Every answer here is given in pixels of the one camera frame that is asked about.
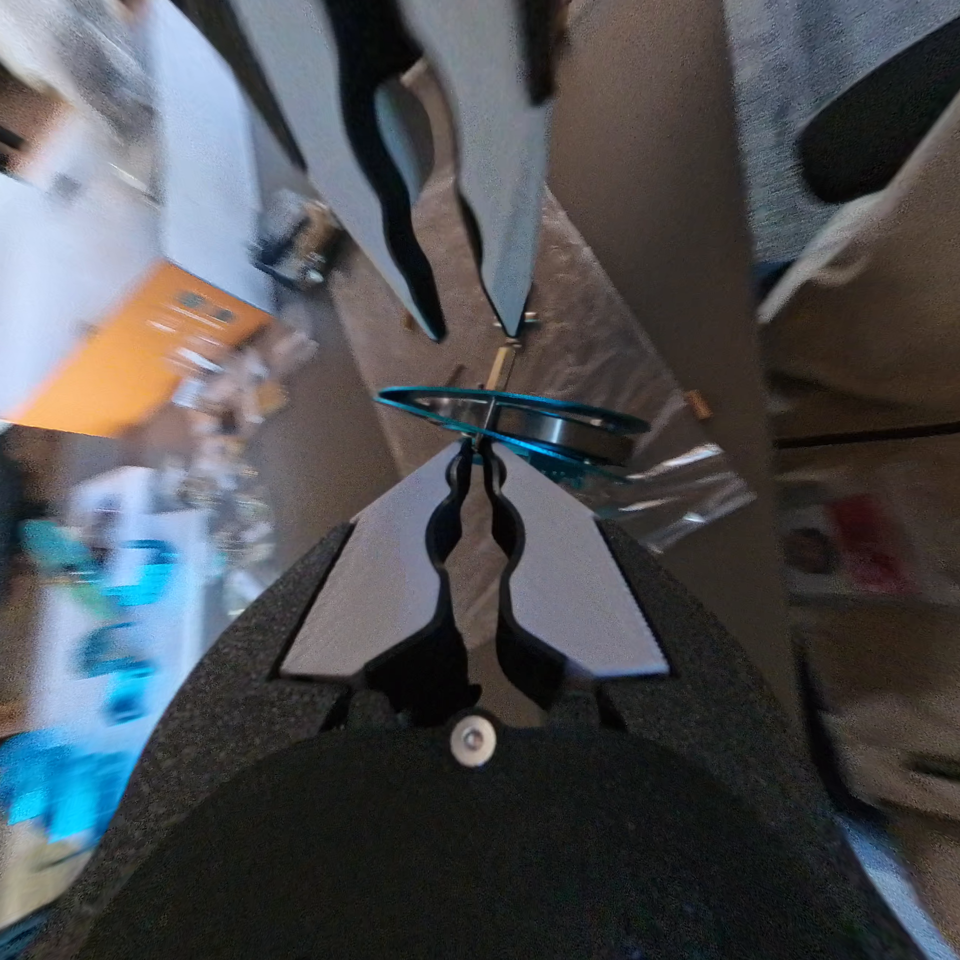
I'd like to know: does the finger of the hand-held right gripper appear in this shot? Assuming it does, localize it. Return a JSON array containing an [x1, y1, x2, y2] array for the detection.
[[396, 0, 554, 340], [231, 0, 449, 344]]

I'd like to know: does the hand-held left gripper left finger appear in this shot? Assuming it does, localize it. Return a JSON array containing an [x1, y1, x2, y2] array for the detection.
[[277, 441, 470, 727]]

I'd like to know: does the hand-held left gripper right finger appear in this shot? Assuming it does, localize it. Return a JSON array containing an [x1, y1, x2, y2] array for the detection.
[[482, 441, 670, 711]]

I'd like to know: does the teal round turntable base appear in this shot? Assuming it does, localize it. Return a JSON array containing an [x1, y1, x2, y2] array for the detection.
[[375, 386, 652, 490]]

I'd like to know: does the pile of small parts bags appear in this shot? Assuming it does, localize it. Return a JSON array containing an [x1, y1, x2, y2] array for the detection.
[[172, 315, 318, 594]]

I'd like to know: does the large clear plastic bag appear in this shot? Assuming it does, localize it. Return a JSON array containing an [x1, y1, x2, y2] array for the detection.
[[330, 187, 755, 639]]

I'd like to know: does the orange cardboard box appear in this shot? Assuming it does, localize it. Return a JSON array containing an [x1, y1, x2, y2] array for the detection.
[[0, 0, 275, 440]]

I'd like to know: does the person's beige jacket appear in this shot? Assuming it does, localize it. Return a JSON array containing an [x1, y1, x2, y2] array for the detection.
[[753, 97, 960, 960]]

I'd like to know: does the black chair armrest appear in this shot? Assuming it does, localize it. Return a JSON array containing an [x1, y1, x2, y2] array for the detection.
[[798, 71, 960, 205]]

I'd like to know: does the blue perforated bracket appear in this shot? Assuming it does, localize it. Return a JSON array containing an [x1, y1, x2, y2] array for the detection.
[[97, 540, 180, 605]]

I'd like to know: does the blue angled bracket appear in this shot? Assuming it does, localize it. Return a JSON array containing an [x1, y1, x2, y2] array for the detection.
[[75, 622, 156, 678]]

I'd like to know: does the blue U bracket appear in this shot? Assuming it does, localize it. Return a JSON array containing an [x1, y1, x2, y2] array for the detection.
[[103, 681, 153, 726]]

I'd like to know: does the red lanyard card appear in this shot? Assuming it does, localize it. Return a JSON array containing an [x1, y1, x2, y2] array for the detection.
[[825, 495, 914, 595]]

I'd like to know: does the black strap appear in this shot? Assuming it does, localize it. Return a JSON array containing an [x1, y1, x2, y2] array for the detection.
[[772, 420, 960, 451]]

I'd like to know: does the blue long round-end bracket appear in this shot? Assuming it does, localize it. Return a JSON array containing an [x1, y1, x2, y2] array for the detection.
[[0, 731, 134, 843]]

